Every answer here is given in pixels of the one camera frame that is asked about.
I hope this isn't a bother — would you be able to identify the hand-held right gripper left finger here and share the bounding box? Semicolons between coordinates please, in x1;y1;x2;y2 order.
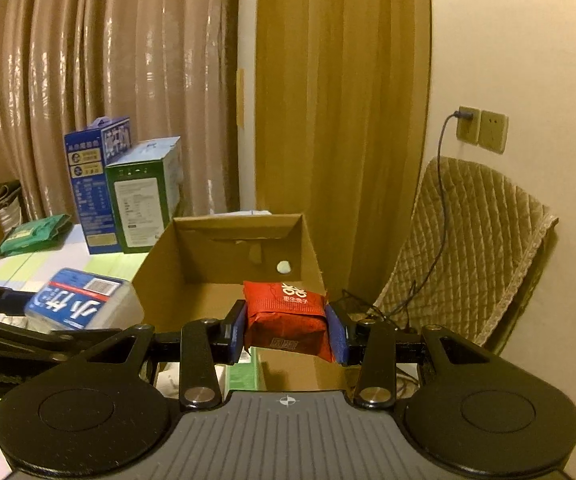
80;300;247;409

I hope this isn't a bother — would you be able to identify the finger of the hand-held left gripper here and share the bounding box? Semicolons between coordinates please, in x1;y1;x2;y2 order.
0;280;36;318
0;312;124;362

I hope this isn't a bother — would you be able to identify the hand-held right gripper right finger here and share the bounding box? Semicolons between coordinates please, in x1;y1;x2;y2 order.
324;302;499;409

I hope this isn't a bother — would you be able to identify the brown cardboard box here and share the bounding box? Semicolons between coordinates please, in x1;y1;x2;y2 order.
130;212;351;393

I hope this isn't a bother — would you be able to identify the blue tissue pack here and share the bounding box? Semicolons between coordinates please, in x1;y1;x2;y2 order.
24;267;133;333

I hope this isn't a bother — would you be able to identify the red snack packet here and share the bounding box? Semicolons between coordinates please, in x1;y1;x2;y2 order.
242;280;329;363

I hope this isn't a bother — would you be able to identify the green plastic packet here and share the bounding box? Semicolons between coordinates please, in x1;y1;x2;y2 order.
0;214;72;258

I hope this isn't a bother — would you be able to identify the tall blue carton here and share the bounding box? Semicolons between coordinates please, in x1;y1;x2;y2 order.
64;116;133;256

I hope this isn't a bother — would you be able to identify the tall green carton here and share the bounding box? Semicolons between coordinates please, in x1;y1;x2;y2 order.
105;136;183;254

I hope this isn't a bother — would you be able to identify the quilted chair cover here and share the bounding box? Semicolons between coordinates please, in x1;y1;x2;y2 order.
373;156;560;353

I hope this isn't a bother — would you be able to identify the brown curtain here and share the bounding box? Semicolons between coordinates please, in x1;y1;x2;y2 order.
0;0;241;221

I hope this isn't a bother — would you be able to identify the charger cable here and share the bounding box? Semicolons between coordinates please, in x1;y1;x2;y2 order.
343;107;471;336

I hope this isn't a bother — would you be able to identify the wall socket with plug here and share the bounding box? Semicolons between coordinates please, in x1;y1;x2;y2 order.
456;106;481;146

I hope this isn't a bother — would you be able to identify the empty wall socket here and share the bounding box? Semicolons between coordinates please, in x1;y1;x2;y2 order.
479;110;510;155

